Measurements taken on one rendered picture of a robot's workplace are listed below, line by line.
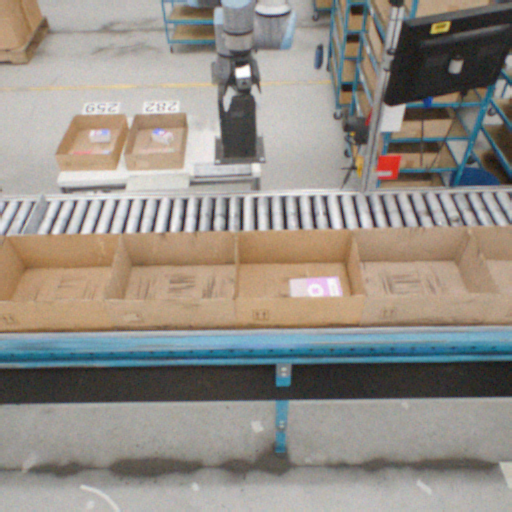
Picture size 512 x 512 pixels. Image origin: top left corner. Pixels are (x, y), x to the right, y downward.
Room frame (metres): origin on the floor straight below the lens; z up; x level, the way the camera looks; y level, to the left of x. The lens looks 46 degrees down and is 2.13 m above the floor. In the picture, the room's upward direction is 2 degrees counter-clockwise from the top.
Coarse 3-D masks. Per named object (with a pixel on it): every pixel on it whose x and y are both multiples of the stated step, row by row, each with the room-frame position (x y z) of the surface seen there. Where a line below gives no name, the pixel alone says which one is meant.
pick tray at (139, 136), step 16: (160, 112) 2.31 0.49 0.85; (176, 112) 2.31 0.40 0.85; (144, 128) 2.30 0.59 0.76; (160, 128) 2.30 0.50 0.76; (176, 128) 2.30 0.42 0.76; (128, 144) 2.05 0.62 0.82; (144, 144) 2.15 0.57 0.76; (160, 144) 2.14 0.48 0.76; (176, 144) 2.14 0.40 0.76; (128, 160) 1.93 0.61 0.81; (144, 160) 1.93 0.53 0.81; (160, 160) 1.93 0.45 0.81; (176, 160) 1.93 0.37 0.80
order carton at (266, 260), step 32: (256, 256) 1.15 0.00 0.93; (288, 256) 1.15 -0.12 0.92; (320, 256) 1.14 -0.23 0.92; (352, 256) 1.07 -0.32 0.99; (256, 288) 1.03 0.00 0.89; (288, 288) 1.03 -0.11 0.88; (352, 288) 1.00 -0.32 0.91; (256, 320) 0.86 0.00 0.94; (288, 320) 0.86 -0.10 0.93; (320, 320) 0.86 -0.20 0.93; (352, 320) 0.85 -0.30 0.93
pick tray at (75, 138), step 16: (80, 128) 2.32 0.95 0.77; (96, 128) 2.32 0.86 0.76; (112, 128) 2.31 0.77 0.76; (128, 128) 2.30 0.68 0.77; (64, 144) 2.08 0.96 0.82; (80, 144) 2.17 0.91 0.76; (96, 144) 2.16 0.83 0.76; (112, 144) 2.16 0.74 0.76; (64, 160) 1.94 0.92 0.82; (80, 160) 1.94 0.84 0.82; (96, 160) 1.94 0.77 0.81; (112, 160) 1.94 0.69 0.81
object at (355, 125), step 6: (342, 120) 1.79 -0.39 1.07; (348, 120) 1.77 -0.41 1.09; (354, 120) 1.76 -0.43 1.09; (360, 120) 1.76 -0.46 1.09; (342, 126) 1.77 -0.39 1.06; (348, 126) 1.74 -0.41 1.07; (354, 126) 1.74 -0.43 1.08; (360, 126) 1.74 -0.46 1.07; (366, 126) 1.74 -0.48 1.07; (354, 132) 1.74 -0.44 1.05; (360, 132) 1.74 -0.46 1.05; (366, 132) 1.74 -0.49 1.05; (354, 138) 1.76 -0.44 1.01; (360, 138) 1.75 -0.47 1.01
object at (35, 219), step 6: (42, 192) 1.70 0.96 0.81; (42, 198) 1.68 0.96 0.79; (36, 204) 1.62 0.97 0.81; (42, 204) 1.66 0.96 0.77; (36, 210) 1.60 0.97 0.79; (42, 210) 1.64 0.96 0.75; (30, 216) 1.54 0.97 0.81; (36, 216) 1.58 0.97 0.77; (42, 216) 1.62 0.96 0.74; (30, 222) 1.52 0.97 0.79; (36, 222) 1.56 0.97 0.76; (24, 228) 1.46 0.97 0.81; (30, 228) 1.50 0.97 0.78; (36, 228) 1.54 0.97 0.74; (24, 234) 1.44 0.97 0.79; (30, 234) 1.48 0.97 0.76
